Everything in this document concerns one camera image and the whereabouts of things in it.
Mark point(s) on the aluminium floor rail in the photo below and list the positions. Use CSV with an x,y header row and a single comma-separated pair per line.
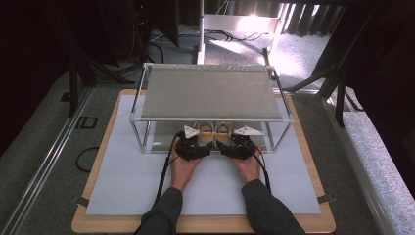
x,y
49,156
355,169

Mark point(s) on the white metal stand frame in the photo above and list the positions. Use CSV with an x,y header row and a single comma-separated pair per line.
x,y
241,23

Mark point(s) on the white and beige sneaker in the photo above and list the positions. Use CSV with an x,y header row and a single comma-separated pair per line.
x,y
223,133
205,134

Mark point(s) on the grey tape strip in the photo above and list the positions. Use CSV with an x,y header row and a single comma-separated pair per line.
x,y
326,198
82,201

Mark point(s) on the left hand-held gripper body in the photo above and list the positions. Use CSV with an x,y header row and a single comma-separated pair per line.
x,y
189,148

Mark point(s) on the metal shoe rack grey shelves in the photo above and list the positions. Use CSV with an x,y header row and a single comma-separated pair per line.
x,y
208,94

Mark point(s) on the wooden table board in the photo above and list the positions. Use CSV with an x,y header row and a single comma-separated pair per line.
x,y
208,225

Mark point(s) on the person's left hand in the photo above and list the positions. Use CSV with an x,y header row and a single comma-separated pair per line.
x,y
182,171

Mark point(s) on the black metal stand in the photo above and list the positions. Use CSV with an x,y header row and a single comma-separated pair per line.
x,y
340,104
72,91

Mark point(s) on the black floor bracket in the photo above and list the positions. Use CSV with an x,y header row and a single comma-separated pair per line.
x,y
78,122

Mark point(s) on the white table mat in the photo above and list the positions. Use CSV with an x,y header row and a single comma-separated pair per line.
x,y
130,182

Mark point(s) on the dark curtain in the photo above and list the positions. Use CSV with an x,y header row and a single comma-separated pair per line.
x,y
305,19

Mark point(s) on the person's right hand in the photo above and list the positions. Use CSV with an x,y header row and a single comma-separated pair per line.
x,y
249,169

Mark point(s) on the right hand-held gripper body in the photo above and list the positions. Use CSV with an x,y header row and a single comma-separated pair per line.
x,y
243,148

